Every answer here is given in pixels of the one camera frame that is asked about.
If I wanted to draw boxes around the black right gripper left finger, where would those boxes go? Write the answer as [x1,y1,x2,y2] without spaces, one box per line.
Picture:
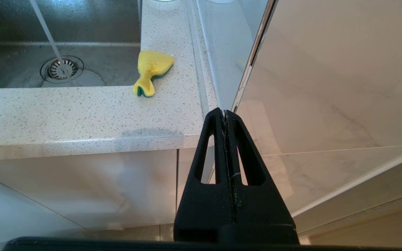
[174,107,236,244]

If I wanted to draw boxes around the round metal drain strainer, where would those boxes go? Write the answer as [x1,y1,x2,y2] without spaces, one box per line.
[40,55,84,83]

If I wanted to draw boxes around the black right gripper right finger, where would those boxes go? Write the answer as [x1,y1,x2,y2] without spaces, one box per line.
[226,110,299,244]

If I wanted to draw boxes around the yellow green sponge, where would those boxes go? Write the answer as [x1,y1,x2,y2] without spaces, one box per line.
[133,50,175,98]

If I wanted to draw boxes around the stainless steel sink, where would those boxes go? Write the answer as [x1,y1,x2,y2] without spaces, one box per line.
[0,0,142,89]

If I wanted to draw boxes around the running water stream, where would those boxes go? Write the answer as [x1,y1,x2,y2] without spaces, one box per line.
[29,0,74,84]

